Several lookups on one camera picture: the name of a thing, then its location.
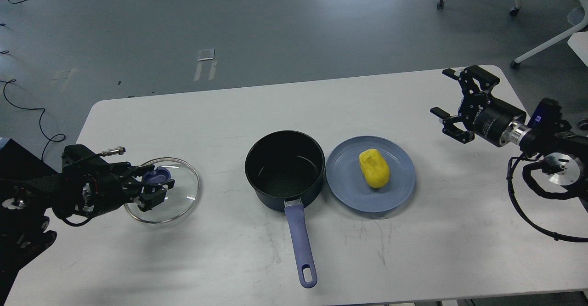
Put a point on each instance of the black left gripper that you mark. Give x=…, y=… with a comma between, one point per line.
x=94, y=188

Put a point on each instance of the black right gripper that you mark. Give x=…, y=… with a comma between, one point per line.
x=481, y=113

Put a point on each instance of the glass pot lid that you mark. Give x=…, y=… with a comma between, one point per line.
x=178, y=201

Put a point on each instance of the yellow potato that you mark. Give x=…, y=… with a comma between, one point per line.
x=374, y=168

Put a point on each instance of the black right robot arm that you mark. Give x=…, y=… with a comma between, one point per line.
x=556, y=158

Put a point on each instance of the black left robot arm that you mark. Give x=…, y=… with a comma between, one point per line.
x=24, y=223

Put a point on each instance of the blue plate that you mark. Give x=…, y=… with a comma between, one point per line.
x=347, y=183

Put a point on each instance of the black box at left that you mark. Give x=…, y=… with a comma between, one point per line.
x=18, y=164

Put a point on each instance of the dark blue saucepan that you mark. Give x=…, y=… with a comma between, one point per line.
x=285, y=169

